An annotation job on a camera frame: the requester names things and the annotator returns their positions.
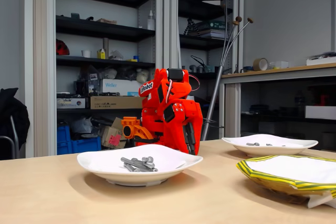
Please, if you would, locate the metal coat stand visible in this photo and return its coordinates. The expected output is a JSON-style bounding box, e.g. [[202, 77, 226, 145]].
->
[[201, 0, 255, 141]]

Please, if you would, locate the white square ceramic plate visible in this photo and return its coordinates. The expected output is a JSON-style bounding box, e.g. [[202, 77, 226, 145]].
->
[[77, 144, 204, 187], [222, 134, 319, 158]]

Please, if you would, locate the orange printed table clamp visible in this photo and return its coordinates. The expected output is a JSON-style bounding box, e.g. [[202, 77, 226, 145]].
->
[[121, 116, 158, 142]]

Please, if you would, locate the white plush item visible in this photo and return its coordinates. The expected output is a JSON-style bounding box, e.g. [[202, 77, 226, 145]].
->
[[136, 68, 150, 83]]

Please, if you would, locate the cardboard carton with pink label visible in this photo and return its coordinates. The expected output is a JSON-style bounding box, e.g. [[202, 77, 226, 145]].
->
[[101, 118, 128, 149]]

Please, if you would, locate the long brown cardboard box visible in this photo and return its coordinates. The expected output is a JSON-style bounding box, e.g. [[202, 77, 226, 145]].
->
[[90, 95, 145, 110]]

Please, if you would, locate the white Weller box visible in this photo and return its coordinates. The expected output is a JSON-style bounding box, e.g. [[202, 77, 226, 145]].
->
[[99, 78, 150, 97]]

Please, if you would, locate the yellow green striped paper plate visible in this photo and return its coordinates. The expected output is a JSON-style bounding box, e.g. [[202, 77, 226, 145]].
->
[[236, 155, 336, 209]]

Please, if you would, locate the stack of papers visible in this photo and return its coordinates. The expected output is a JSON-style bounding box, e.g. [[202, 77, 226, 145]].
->
[[198, 29, 226, 39]]

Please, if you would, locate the brown packing tape roll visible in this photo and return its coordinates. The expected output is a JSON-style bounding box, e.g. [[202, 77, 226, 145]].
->
[[253, 57, 269, 72]]

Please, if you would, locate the black flexible tripod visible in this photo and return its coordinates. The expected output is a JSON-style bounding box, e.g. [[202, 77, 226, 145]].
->
[[183, 18, 199, 36]]

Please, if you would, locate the white plastic bag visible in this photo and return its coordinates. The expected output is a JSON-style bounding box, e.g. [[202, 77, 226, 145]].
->
[[101, 68, 118, 80]]

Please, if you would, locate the dark green box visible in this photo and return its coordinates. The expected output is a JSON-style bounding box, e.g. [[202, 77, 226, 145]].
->
[[206, 20, 226, 31]]

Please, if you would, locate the large blue plastic crate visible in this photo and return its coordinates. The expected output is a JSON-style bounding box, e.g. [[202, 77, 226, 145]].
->
[[57, 136, 102, 156]]

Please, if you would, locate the white plastic bottle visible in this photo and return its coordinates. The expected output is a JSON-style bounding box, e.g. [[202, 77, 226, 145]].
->
[[147, 10, 155, 30]]

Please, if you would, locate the flat white printed box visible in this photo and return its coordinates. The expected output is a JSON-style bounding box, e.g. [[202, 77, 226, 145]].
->
[[57, 98, 86, 109]]

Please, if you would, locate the brown cardboard tube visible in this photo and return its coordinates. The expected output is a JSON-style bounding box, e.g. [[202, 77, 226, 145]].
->
[[102, 37, 110, 59]]

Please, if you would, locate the small blue plastic crate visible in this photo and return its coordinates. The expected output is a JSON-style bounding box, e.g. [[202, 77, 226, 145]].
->
[[57, 125, 71, 143]]

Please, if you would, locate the small wooden board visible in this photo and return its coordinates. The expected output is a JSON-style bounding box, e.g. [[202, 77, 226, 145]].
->
[[96, 18, 118, 25]]

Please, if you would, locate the white flat storage box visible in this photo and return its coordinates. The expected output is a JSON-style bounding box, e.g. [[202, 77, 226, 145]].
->
[[304, 105, 336, 120]]

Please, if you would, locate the low grey wood-topped sideboard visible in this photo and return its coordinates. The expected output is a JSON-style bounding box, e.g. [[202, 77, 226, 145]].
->
[[219, 62, 336, 151]]

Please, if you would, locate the white tray with clutter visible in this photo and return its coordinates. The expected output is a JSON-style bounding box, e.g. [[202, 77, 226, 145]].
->
[[306, 50, 336, 66]]

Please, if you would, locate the red black helmet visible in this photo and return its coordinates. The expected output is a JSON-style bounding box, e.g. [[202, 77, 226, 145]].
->
[[56, 39, 70, 56]]

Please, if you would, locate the black jacket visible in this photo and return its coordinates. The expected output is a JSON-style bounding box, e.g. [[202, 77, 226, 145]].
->
[[0, 87, 30, 161]]

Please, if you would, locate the red black servo cable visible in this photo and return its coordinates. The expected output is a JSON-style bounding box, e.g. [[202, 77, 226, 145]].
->
[[188, 74, 201, 92]]

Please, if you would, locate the white servo cable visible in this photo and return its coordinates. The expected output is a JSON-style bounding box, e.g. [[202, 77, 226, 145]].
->
[[164, 79, 173, 104]]

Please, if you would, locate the grey metal chair frame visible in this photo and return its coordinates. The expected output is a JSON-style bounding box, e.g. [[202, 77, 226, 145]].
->
[[0, 115, 19, 159]]

